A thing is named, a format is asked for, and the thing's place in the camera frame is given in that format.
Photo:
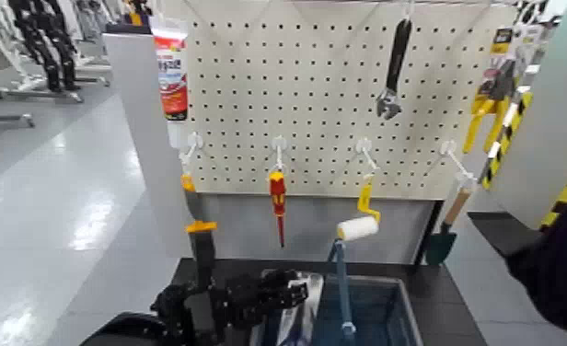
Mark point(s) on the blue scissors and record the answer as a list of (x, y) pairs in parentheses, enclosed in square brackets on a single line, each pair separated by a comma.
[(307, 309)]

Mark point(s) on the black panel frame post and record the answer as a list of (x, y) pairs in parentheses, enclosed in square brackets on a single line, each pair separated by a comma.
[(433, 212)]

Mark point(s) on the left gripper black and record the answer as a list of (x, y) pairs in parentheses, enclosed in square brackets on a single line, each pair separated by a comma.
[(247, 302)]

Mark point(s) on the white humanoid robot on stand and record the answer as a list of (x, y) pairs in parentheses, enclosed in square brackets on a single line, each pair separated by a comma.
[(3, 38)]

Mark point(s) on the grey partition with hazard tape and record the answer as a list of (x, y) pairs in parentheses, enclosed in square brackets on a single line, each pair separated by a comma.
[(554, 121)]

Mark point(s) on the grey panel below pegboard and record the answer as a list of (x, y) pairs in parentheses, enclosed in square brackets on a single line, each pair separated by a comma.
[(245, 222)]

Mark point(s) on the red white adhesive tube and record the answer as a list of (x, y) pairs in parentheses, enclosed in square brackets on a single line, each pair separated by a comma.
[(172, 72)]

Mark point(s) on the white perforated pegboard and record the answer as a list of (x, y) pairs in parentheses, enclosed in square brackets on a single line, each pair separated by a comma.
[(322, 96)]

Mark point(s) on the grey wheeled stand base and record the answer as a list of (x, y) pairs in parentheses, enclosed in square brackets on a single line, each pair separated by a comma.
[(3, 118)]

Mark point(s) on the black adjustable wrench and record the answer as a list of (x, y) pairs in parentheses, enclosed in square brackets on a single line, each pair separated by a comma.
[(399, 48)]

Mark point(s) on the red yellow screwdriver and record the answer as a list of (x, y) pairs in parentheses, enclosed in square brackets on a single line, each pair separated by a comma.
[(277, 193)]

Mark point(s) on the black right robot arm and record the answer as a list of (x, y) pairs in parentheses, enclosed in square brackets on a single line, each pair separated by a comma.
[(564, 270)]

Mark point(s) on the black humanoid robot on stand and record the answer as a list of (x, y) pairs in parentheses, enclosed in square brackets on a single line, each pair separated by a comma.
[(46, 43)]

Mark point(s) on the white pegboard hook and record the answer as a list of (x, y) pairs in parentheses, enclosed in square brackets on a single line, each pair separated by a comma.
[(407, 8), (194, 141), (448, 147), (363, 145), (279, 143)]

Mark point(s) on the blue grey plastic crate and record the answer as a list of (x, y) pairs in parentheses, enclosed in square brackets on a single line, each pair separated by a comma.
[(375, 314)]

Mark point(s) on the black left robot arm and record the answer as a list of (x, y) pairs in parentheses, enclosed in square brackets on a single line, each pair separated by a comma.
[(177, 314)]

